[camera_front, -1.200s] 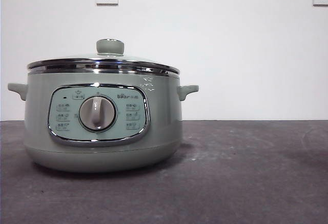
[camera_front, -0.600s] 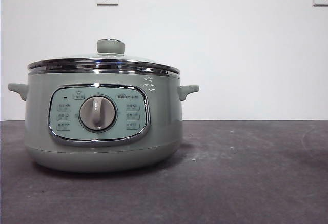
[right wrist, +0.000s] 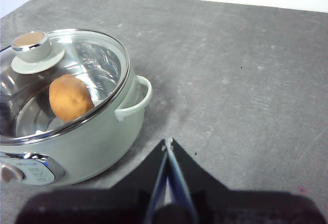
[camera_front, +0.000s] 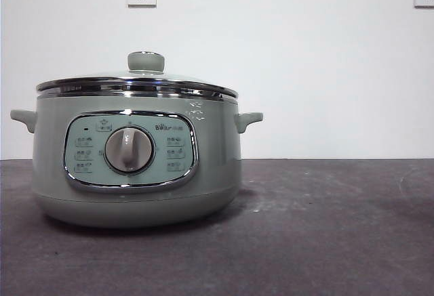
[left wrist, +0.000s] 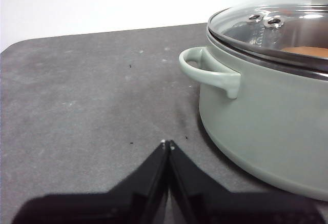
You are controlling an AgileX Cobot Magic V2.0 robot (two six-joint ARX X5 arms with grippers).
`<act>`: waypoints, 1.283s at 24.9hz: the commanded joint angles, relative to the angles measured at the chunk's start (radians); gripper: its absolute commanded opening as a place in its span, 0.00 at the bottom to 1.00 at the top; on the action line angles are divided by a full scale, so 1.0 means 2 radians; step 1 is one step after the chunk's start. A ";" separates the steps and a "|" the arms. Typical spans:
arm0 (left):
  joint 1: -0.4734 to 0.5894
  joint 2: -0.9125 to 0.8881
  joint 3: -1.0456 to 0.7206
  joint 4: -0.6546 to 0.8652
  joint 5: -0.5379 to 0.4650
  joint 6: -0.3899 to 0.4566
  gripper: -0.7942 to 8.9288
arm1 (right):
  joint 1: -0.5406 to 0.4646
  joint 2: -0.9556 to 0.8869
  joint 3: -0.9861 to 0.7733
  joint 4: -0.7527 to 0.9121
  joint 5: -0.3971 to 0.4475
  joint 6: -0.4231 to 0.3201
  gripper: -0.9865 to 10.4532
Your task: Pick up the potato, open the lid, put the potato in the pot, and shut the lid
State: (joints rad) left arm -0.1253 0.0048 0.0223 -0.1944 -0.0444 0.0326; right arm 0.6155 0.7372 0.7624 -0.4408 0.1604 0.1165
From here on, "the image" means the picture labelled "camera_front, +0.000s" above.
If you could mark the pale green electric pot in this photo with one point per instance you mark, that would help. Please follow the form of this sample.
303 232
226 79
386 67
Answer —
135 204

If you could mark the glass lid with green knob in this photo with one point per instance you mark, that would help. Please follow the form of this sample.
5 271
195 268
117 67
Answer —
146 62

